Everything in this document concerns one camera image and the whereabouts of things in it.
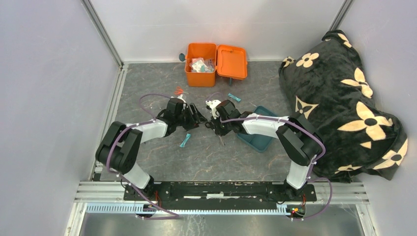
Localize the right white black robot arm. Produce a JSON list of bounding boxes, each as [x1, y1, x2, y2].
[[206, 100, 326, 201]]

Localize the teal sachet near gloves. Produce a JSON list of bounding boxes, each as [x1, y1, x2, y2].
[[228, 93, 241, 102]]

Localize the orange medicine kit box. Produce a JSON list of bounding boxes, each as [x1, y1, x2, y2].
[[184, 43, 247, 87]]

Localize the black handled scissors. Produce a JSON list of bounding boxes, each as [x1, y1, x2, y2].
[[205, 121, 225, 146]]

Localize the teal knob behind box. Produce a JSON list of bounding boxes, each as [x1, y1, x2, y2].
[[179, 53, 186, 62]]

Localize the orange handled small scissors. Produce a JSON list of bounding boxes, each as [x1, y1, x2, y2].
[[174, 86, 189, 96]]

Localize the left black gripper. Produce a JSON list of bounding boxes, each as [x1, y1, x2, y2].
[[175, 103, 208, 132]]

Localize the teal plastic tray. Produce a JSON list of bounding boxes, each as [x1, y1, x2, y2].
[[237, 106, 277, 153]]

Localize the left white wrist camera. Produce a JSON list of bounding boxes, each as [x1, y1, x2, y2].
[[177, 94, 187, 110]]

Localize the black mounting base rail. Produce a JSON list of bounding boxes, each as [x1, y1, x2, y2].
[[143, 181, 317, 210]]

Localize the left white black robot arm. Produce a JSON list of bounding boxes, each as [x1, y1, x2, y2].
[[95, 98, 208, 201]]

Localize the teal sachet by gauze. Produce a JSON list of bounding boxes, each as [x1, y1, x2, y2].
[[180, 133, 191, 148]]

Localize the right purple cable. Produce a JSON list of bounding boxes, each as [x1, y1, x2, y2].
[[206, 91, 333, 221]]

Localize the black floral blanket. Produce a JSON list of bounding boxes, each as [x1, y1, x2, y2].
[[278, 30, 408, 182]]

